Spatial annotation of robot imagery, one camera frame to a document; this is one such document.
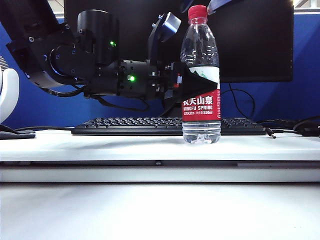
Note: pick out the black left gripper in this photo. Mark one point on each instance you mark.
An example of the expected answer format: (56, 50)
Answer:
(160, 85)

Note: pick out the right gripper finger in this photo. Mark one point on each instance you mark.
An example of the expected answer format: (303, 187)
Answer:
(184, 3)
(217, 3)

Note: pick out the red bottle cap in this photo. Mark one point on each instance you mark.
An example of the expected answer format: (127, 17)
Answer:
(198, 12)

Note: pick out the clear plastic water bottle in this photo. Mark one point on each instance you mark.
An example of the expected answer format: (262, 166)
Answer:
(201, 112)

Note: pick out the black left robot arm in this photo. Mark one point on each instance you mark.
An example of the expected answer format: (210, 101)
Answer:
(97, 37)

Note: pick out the black monitor stand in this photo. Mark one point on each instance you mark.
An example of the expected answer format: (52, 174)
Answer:
(172, 110)

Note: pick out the black computer monitor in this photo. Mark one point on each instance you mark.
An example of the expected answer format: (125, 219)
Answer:
(250, 50)

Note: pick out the black computer keyboard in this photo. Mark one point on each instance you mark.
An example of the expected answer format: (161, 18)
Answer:
(112, 127)

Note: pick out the white raised desk board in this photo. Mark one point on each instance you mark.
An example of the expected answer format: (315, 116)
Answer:
(75, 147)

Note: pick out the blue office partition panel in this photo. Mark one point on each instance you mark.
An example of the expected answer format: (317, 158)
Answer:
(37, 107)

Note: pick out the white desk fan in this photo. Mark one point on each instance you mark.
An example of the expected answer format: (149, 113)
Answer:
(8, 95)

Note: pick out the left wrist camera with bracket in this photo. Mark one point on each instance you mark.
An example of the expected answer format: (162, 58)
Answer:
(170, 27)

